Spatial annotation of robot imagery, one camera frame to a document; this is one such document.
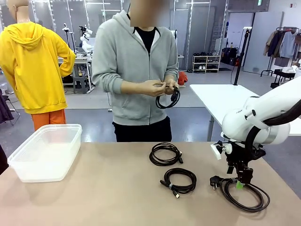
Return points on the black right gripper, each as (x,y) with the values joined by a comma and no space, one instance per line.
(237,157)

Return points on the person's left forearm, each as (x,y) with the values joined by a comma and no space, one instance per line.
(172,71)

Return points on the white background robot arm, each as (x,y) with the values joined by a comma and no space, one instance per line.
(85,44)

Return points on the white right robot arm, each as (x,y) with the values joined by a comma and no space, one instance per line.
(258,110)

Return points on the person's right forearm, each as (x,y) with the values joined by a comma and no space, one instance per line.
(108,86)

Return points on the person's left hand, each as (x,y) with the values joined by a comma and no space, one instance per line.
(170,84)

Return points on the person's right hand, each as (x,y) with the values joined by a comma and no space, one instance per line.
(141,88)

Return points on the white side table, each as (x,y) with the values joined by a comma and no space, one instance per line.
(223,94)

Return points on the black utility cart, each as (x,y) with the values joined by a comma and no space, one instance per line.
(282,75)

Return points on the red bag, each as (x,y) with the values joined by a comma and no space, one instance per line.
(182,78)

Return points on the wooden shoe rack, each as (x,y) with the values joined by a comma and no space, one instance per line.
(207,63)

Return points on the black bags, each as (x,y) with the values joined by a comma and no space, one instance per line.
(229,56)

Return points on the black pole stand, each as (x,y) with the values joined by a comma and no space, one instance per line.
(242,51)

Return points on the black clothes rack with garments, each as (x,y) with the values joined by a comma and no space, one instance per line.
(282,44)

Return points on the person in grey hoodie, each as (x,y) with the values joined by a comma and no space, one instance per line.
(127,58)

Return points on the grey step stool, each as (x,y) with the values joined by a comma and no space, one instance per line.
(81,84)

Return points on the clear plastic container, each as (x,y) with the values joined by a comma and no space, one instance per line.
(44,160)

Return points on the white background workbench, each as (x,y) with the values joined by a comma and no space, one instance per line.
(81,57)

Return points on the orange shorts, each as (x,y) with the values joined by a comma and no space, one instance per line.
(47,120)

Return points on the yellow hoodie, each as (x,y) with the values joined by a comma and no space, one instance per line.
(30,70)

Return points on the dark hanging garment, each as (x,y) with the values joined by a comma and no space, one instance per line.
(4,110)

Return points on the beige mannequin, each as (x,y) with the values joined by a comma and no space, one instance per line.
(20,11)

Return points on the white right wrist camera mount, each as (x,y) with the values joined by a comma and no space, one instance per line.
(217,151)

